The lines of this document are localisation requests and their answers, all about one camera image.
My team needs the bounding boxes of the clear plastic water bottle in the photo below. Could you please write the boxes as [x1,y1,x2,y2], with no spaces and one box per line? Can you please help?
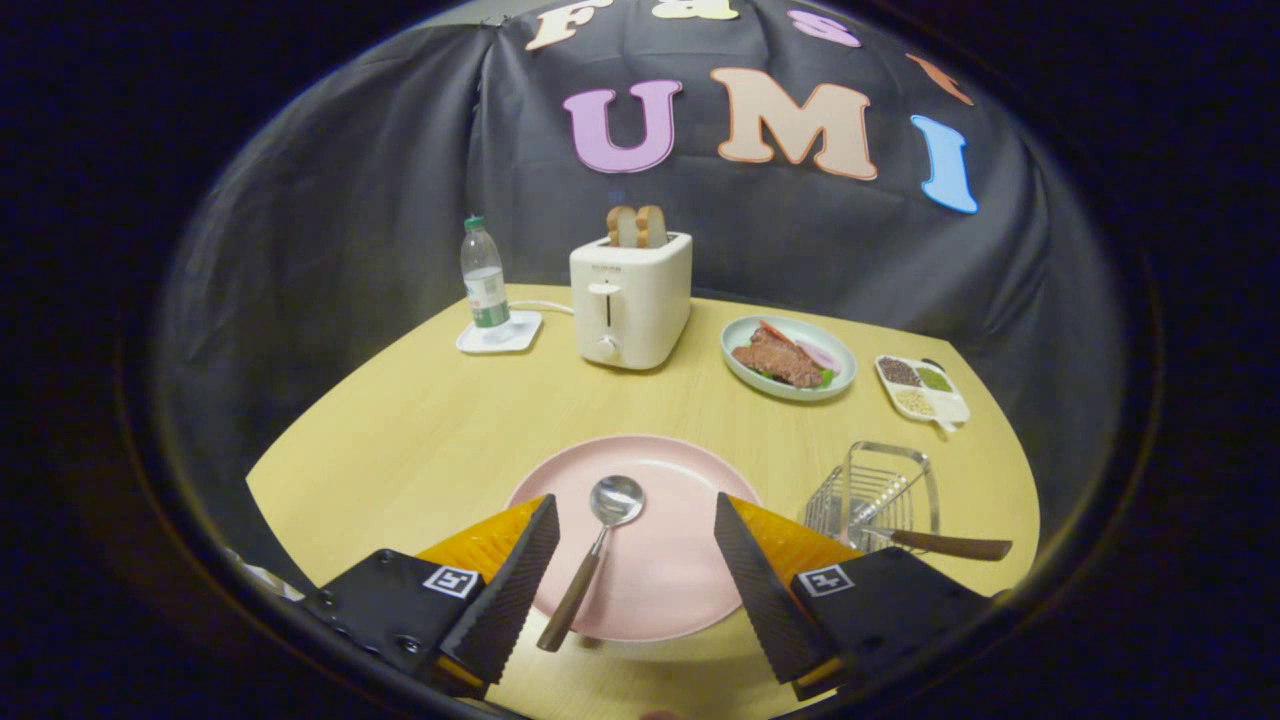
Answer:
[460,216,511,331]

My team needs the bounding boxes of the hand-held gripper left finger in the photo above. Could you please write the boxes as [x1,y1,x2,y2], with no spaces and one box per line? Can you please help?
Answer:
[300,493,561,701]

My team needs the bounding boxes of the white divided seasoning dish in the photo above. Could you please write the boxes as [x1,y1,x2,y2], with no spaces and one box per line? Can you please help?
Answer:
[875,354,972,433]

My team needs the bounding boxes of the cream white toaster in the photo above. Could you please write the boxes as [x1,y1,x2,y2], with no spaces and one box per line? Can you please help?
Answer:
[569,232,694,372]

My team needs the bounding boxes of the brown meat slices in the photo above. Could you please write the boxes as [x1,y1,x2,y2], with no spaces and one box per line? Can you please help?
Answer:
[731,330,824,389]

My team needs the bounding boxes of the pale green plate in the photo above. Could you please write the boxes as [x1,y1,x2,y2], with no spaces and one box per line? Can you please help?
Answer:
[720,316,859,403]

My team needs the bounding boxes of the wooden-handled metal fork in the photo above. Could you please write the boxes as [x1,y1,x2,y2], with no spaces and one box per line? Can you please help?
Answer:
[845,505,1013,562]

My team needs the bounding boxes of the white square coaster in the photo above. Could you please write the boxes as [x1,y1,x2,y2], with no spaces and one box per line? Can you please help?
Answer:
[456,310,544,355]

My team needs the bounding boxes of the black backdrop cloth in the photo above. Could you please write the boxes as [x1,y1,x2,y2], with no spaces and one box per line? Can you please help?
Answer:
[155,0,1131,591]

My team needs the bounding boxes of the pink round plate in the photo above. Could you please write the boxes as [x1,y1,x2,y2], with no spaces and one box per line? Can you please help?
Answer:
[505,434,766,643]

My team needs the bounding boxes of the wooden-handled metal spoon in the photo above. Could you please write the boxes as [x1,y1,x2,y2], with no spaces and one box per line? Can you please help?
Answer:
[536,475,646,653]

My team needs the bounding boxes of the metal wire basket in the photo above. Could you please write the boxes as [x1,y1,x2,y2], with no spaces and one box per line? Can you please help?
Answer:
[803,441,941,556]

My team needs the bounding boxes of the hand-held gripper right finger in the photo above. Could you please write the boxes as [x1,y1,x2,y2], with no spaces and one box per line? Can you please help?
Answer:
[713,492,996,701]

